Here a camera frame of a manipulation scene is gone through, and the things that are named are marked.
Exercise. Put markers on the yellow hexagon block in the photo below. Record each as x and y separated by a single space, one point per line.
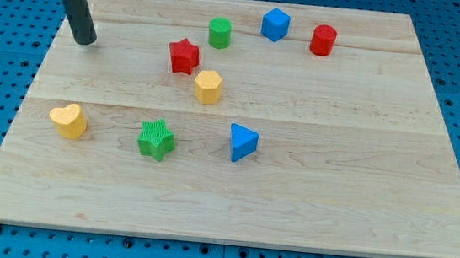
208 87

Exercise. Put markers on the light wooden board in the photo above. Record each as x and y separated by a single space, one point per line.
353 157

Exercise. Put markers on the blue triangle block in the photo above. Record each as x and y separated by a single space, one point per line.
244 141

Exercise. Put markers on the green star block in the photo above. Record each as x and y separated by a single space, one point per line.
155 139

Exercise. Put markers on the red star block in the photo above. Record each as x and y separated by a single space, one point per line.
184 56

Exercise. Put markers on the green cylinder block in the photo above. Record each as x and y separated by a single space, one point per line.
220 33

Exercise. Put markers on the blue cube block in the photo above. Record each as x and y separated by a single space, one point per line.
275 24

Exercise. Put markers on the red cylinder block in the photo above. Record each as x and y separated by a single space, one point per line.
323 39

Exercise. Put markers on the yellow heart block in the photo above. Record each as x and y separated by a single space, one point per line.
69 121

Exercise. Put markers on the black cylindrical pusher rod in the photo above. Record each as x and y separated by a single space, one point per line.
80 21

